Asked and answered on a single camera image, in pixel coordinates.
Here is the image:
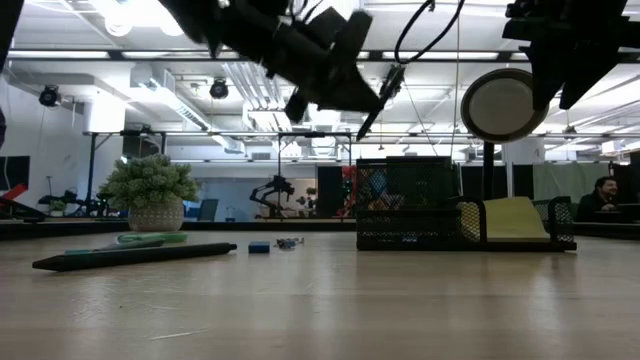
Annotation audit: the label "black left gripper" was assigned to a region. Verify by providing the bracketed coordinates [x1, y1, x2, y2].
[159, 0, 384, 124]

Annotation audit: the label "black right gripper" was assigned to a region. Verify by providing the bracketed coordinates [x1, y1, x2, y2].
[502, 0, 631, 112]

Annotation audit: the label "short black marker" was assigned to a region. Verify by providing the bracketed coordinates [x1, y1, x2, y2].
[355, 64, 407, 143]

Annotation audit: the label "metal binder clips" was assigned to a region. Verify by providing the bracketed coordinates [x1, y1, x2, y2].
[275, 236, 306, 251]

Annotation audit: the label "black mesh desk organizer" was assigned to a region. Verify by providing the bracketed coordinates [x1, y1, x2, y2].
[355, 156, 579, 253]

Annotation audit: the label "teal pen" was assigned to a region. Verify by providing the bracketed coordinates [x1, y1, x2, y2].
[63, 238, 167, 257]

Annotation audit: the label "long black pen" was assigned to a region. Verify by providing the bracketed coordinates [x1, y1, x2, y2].
[32, 242, 239, 273]

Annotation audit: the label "black gooseneck desk lamp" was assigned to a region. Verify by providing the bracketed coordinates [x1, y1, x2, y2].
[459, 68, 550, 201]

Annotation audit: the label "black background panel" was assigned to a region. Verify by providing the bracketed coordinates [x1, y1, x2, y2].
[317, 165, 345, 219]

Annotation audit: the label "grey partition panel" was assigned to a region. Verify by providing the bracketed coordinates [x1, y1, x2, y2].
[532, 162, 611, 199]

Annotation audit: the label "person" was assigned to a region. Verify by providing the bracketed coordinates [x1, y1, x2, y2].
[574, 175, 622, 224]

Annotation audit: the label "blue chair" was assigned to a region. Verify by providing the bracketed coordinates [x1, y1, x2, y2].
[197, 198, 220, 223]

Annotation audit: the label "yellow sticky note pad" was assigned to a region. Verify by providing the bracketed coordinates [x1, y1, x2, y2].
[483, 196, 552, 244]

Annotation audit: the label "green potted plant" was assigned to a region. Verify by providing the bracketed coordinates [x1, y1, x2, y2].
[98, 153, 202, 233]

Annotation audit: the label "red background object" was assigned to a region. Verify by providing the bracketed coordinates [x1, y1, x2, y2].
[0, 183, 35, 211]

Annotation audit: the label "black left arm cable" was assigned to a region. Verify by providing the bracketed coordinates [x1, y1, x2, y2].
[393, 0, 467, 65]

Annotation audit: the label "black ceiling cord reel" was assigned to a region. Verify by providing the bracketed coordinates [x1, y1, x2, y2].
[38, 84, 62, 109]
[208, 78, 230, 100]

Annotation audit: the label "black wall monitor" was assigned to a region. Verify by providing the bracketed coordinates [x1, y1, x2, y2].
[0, 155, 31, 192]

